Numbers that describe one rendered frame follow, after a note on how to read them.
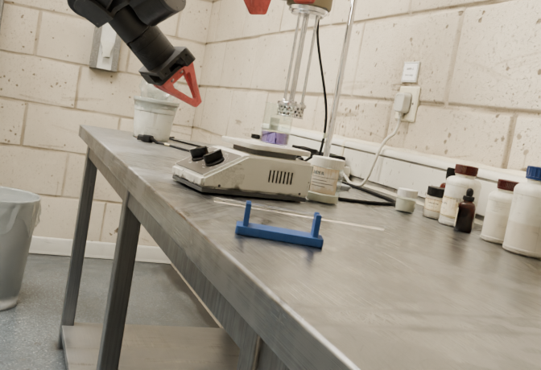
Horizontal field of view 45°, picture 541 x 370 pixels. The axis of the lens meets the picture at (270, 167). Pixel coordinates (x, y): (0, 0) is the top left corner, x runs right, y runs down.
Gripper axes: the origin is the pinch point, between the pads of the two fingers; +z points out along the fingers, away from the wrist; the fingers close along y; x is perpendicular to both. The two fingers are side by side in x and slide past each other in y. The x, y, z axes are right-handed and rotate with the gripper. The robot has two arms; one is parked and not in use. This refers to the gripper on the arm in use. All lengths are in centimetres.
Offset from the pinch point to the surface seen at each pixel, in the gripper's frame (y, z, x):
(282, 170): -11.7, 15.0, -1.0
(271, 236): -41.1, 4.0, 13.4
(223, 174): -11.9, 7.8, 7.0
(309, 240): -43.1, 6.8, 10.9
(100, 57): 224, 24, -33
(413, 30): 26, 34, -61
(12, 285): 147, 52, 63
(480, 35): 0, 33, -57
